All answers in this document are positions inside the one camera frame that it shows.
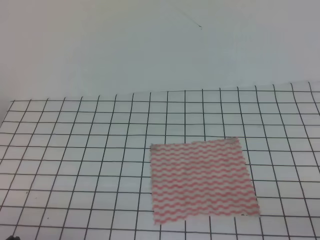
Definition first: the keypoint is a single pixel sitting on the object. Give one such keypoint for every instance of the pink wavy striped towel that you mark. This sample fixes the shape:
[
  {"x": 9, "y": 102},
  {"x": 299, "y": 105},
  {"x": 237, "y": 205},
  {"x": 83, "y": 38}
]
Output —
[{"x": 200, "y": 178}]

